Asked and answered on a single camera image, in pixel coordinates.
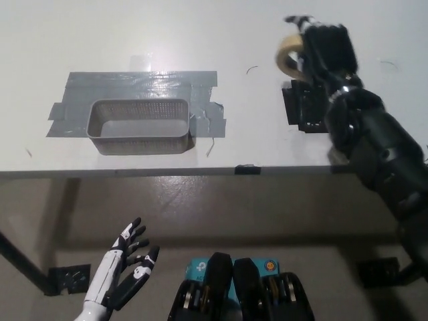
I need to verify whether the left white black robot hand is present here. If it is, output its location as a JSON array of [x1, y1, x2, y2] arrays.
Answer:
[[83, 217, 161, 310]]

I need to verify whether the grey duct tape patch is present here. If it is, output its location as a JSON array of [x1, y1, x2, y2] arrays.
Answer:
[[45, 70, 227, 138]]

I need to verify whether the small grey mesh container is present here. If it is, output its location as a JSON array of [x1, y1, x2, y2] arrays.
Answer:
[[86, 98, 191, 155]]

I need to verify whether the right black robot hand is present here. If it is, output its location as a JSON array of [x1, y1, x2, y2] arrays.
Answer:
[[284, 13, 360, 96]]

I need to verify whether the teal box on robot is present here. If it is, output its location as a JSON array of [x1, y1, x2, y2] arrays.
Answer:
[[185, 256, 280, 300]]

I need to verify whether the beige masking tape roll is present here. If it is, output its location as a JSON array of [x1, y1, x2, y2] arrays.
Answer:
[[274, 33, 310, 81]]

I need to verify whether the black table leg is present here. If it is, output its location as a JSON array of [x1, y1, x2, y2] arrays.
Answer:
[[0, 230, 51, 295]]

